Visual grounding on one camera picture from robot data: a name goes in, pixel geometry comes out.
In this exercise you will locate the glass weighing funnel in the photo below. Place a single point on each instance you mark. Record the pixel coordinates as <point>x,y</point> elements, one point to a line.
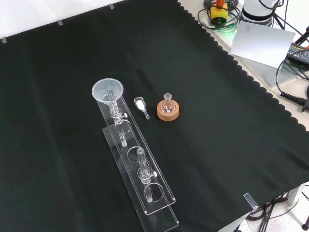
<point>140,104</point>

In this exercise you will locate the clear plastic funnel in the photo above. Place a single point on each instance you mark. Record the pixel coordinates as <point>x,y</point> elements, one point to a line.
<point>99,90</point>

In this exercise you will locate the transparent acrylic funnel stand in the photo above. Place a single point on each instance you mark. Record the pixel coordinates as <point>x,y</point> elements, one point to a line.
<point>142,183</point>

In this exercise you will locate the small round-bottom glass flask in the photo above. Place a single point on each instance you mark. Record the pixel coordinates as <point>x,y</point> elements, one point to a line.
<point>167,106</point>

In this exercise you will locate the black bench cloth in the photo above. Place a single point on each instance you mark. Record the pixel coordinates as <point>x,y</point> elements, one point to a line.
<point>72,145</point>

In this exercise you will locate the clear tape strip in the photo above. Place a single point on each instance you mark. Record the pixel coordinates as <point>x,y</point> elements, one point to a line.
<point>250,200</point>
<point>60,23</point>
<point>4,40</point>
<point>111,6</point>

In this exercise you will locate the yellow stop button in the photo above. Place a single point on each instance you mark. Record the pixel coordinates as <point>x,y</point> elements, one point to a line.
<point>218,12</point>

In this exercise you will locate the pale board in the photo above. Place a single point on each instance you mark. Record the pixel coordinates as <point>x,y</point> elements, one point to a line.
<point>263,43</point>

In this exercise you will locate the black power adapter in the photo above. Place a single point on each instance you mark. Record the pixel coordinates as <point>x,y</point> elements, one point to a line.
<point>299,53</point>

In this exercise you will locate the white table leg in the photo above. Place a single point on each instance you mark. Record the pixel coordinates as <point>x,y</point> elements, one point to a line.
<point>293,195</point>

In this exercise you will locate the black tripod leg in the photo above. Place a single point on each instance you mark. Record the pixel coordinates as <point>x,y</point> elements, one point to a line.
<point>303,38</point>

